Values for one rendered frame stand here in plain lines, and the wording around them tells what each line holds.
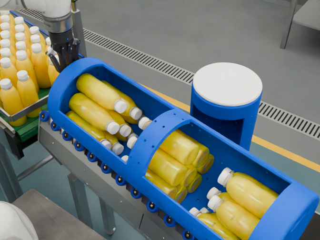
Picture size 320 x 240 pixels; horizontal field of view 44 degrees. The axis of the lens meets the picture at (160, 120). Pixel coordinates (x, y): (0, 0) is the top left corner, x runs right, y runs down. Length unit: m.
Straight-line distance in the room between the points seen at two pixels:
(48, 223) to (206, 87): 0.78
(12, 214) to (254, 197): 0.58
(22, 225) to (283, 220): 0.59
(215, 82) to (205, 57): 2.00
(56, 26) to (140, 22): 2.86
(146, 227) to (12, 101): 0.70
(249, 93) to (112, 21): 2.75
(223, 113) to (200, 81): 0.17
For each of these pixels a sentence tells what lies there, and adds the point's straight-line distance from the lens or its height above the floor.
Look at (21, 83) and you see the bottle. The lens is 1.63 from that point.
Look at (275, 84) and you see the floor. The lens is 3.41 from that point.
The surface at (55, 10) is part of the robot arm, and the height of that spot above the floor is 1.45.
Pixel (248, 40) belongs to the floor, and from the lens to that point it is 3.91.
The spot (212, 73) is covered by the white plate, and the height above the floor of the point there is 1.04.
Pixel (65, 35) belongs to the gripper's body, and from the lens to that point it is 1.32.
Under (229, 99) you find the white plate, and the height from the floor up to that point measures 1.04.
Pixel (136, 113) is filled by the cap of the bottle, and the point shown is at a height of 1.12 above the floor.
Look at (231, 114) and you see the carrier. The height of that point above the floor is 0.99.
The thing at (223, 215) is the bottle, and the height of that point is 1.13.
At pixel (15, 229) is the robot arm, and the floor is 1.28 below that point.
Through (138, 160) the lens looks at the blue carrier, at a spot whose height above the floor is 1.16.
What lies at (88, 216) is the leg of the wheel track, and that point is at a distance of 2.07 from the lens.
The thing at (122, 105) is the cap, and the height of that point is 1.17.
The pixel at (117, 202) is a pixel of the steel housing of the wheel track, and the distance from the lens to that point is 1.42.
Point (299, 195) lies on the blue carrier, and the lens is 1.03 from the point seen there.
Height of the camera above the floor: 2.02
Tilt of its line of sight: 43 degrees down
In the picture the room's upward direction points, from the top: straight up
